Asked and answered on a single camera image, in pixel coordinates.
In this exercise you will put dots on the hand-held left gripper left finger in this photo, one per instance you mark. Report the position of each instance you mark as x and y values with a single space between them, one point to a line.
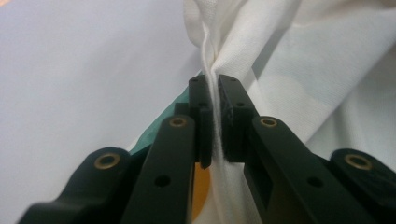
200 124

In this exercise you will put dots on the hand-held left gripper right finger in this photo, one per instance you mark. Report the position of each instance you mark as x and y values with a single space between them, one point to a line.
236 124

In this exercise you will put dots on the white patterned tote bag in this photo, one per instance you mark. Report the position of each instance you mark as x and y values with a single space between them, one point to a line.
280 46

